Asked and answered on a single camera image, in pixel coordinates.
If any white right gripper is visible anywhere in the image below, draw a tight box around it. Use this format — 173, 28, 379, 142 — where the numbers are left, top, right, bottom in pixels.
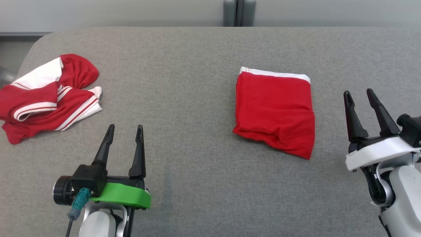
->
343, 88, 421, 171

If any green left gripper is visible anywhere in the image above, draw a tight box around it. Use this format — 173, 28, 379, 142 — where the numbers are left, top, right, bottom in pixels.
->
89, 124, 152, 210

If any red and white garment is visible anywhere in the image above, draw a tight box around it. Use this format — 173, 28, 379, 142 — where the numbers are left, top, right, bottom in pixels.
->
0, 54, 102, 145

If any grey metal post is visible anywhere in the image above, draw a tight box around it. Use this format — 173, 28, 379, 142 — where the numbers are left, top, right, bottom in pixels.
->
223, 0, 256, 27

